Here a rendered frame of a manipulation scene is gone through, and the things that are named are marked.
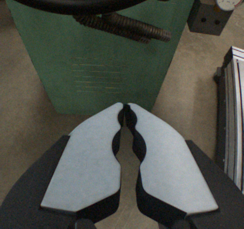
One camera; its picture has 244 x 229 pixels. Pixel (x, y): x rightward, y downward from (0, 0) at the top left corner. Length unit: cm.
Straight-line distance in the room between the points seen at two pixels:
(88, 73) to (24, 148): 48
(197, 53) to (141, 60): 75
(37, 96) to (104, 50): 57
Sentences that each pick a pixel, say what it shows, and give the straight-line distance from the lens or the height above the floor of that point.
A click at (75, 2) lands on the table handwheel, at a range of 25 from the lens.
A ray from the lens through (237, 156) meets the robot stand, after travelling 75.
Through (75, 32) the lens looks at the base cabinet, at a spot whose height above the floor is 49.
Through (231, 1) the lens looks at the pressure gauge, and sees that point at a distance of 43.
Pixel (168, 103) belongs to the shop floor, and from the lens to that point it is 99.
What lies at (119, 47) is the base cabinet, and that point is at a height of 44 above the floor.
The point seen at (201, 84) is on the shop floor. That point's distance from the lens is 113.
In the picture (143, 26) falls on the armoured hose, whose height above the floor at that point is 60.
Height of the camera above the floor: 82
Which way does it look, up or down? 61 degrees down
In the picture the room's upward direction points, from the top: 6 degrees clockwise
